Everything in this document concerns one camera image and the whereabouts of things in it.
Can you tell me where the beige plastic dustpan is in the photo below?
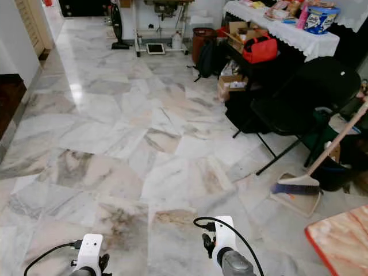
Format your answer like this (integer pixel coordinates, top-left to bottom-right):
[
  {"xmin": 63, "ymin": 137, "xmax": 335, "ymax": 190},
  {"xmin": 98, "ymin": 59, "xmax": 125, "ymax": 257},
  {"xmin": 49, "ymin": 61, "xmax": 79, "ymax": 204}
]
[{"xmin": 269, "ymin": 172, "xmax": 321, "ymax": 218}]

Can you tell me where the broom with blue bristles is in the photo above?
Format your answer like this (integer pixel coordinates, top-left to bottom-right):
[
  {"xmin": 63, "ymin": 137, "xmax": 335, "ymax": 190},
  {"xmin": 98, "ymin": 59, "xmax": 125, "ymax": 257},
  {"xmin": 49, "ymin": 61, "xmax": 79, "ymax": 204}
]
[{"xmin": 270, "ymin": 98, "xmax": 368, "ymax": 196}]

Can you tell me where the marble folding table red edge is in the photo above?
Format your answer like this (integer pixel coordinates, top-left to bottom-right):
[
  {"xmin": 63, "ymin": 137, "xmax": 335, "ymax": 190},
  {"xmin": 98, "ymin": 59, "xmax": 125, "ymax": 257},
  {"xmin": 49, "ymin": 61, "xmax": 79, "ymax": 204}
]
[{"xmin": 305, "ymin": 204, "xmax": 368, "ymax": 276}]

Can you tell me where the cardboard box with packets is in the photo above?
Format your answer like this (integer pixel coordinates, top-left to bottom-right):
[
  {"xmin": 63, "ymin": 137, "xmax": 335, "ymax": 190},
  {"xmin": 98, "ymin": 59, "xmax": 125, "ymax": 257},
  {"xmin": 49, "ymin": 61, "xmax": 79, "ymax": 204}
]
[{"xmin": 217, "ymin": 60, "xmax": 249, "ymax": 103}]

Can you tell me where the black folding chair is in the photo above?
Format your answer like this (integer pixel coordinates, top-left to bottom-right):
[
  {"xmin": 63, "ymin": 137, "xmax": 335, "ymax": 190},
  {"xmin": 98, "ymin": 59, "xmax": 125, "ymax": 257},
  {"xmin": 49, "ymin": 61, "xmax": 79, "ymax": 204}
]
[{"xmin": 233, "ymin": 56, "xmax": 362, "ymax": 176}]

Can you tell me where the black backpack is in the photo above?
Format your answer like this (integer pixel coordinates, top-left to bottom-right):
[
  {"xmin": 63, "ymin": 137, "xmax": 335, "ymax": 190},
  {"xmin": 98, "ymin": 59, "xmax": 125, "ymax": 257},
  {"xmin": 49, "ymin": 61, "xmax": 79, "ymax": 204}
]
[{"xmin": 193, "ymin": 39, "xmax": 225, "ymax": 81}]

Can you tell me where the red bag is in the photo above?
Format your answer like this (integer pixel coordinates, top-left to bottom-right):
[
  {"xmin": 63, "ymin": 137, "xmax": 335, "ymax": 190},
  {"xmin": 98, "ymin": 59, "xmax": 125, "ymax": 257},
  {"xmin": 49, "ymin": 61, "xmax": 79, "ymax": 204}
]
[{"xmin": 241, "ymin": 36, "xmax": 279, "ymax": 64}]

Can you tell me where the white flat scale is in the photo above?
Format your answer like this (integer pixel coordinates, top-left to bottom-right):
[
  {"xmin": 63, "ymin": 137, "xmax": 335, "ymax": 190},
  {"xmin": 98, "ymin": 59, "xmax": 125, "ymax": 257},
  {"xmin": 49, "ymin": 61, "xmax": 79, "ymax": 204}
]
[{"xmin": 146, "ymin": 43, "xmax": 166, "ymax": 56}]

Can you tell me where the brown round bin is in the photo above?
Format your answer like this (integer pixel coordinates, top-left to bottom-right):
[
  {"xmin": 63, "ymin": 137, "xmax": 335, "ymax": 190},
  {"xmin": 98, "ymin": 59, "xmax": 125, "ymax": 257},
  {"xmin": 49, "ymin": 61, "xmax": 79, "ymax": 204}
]
[{"xmin": 192, "ymin": 27, "xmax": 216, "ymax": 64}]

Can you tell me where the white plastic bottle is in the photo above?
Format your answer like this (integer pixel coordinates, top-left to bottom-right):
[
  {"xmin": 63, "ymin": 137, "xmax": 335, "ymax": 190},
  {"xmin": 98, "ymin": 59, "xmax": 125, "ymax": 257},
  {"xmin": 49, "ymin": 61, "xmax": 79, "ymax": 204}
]
[{"xmin": 171, "ymin": 32, "xmax": 183, "ymax": 50}]

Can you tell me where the open cardboard box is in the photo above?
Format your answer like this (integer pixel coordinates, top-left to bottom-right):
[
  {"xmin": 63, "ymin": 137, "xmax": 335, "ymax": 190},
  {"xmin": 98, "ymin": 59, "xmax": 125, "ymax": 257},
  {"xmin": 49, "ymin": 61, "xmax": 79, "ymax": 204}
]
[{"xmin": 224, "ymin": 21, "xmax": 265, "ymax": 47}]

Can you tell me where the white storage box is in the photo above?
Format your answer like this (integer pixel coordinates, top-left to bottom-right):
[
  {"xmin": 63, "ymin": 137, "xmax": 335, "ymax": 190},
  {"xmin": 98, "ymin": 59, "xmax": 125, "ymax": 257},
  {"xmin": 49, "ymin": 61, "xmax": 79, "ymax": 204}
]
[{"xmin": 190, "ymin": 16, "xmax": 214, "ymax": 28}]

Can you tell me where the white lace tablecloth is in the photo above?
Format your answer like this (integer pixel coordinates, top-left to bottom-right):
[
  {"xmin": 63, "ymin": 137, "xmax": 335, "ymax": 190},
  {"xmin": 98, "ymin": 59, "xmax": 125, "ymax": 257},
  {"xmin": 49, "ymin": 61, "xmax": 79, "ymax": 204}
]
[{"xmin": 223, "ymin": 1, "xmax": 368, "ymax": 62}]

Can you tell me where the clear pack of pastries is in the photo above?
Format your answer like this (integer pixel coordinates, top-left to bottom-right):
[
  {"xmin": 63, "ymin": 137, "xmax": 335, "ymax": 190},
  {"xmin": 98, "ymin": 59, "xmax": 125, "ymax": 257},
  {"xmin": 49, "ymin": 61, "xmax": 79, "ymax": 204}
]
[{"xmin": 264, "ymin": 1, "xmax": 302, "ymax": 22}]

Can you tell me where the pink bottle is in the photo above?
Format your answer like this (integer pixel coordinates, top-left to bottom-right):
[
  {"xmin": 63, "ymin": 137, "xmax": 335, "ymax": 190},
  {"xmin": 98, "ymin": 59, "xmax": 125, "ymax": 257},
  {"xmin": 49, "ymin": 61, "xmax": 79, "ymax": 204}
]
[{"xmin": 296, "ymin": 7, "xmax": 310, "ymax": 29}]

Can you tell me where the blue printed tub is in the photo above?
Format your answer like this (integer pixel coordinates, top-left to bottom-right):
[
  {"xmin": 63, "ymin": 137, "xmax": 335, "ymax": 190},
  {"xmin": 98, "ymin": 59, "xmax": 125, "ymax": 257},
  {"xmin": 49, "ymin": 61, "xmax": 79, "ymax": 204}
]
[{"xmin": 303, "ymin": 6, "xmax": 341, "ymax": 35}]

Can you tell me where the light wooden door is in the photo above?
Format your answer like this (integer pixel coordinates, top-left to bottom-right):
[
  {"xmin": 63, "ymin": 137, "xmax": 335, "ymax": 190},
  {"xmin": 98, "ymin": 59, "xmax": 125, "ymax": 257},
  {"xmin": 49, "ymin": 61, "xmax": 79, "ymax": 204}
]
[{"xmin": 14, "ymin": 0, "xmax": 54, "ymax": 58}]

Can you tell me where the dark low cabinet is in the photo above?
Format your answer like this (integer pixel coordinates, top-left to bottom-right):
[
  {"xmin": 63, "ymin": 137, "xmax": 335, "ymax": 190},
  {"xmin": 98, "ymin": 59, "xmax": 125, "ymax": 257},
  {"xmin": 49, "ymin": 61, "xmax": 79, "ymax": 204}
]
[{"xmin": 57, "ymin": 0, "xmax": 110, "ymax": 18}]

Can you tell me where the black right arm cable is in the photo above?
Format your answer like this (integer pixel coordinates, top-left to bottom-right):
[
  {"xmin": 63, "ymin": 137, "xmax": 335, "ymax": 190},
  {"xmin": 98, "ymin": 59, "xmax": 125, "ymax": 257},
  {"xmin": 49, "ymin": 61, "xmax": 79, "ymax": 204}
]
[{"xmin": 193, "ymin": 216, "xmax": 265, "ymax": 276}]

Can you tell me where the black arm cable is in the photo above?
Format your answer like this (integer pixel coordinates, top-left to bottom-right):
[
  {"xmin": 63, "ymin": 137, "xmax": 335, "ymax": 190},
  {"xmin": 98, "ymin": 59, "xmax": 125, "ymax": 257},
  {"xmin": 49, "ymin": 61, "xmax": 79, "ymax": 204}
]
[
  {"xmin": 193, "ymin": 216, "xmax": 265, "ymax": 276},
  {"xmin": 24, "ymin": 241, "xmax": 81, "ymax": 276}
]

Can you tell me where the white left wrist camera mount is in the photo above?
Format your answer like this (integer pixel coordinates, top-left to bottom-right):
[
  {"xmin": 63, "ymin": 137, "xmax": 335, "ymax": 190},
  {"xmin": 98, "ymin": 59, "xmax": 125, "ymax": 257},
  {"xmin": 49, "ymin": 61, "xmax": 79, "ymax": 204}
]
[{"xmin": 78, "ymin": 233, "xmax": 105, "ymax": 276}]

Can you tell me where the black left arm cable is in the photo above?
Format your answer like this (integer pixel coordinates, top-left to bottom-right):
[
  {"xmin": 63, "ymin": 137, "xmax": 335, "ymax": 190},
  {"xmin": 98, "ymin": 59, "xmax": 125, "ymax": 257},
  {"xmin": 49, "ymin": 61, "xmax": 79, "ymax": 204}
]
[{"xmin": 24, "ymin": 241, "xmax": 81, "ymax": 276}]

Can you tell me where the white frame sewing table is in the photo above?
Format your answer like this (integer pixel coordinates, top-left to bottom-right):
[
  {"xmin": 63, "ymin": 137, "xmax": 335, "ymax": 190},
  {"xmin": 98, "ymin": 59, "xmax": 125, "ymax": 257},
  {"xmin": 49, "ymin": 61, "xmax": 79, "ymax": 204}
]
[{"xmin": 133, "ymin": 0, "xmax": 193, "ymax": 58}]

